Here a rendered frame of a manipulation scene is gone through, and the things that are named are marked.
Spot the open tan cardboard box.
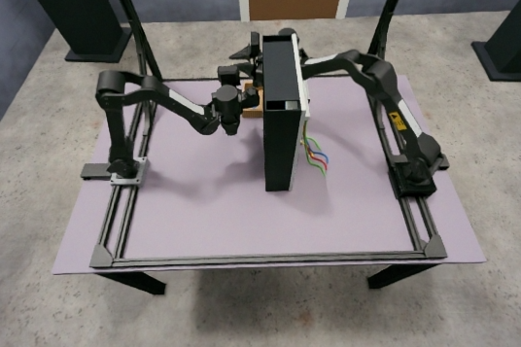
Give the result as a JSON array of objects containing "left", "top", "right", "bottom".
[{"left": 242, "top": 81, "right": 263, "bottom": 118}]

